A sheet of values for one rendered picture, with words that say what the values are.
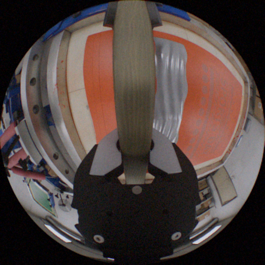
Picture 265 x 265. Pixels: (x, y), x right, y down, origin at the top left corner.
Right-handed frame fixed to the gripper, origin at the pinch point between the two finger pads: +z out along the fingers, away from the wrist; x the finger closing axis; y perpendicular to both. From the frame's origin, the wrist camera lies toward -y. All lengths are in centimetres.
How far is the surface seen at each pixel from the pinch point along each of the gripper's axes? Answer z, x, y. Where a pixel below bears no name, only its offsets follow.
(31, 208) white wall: -174, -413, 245
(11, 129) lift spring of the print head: -6.9, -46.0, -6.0
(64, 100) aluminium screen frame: 3.7, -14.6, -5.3
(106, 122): 5.3, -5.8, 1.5
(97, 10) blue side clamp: 1.0, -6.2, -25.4
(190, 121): 5.2, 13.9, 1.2
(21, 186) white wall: -98, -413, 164
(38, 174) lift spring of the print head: -6, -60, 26
